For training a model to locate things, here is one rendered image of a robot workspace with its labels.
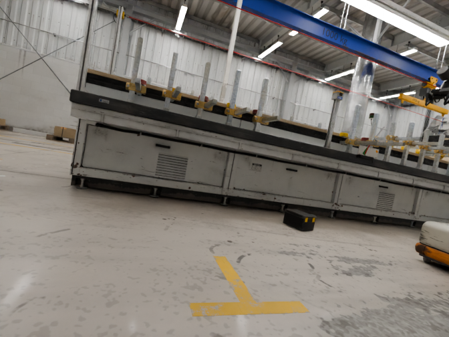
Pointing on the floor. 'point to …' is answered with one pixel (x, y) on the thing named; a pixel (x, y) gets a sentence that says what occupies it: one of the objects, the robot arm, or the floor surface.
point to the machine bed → (240, 168)
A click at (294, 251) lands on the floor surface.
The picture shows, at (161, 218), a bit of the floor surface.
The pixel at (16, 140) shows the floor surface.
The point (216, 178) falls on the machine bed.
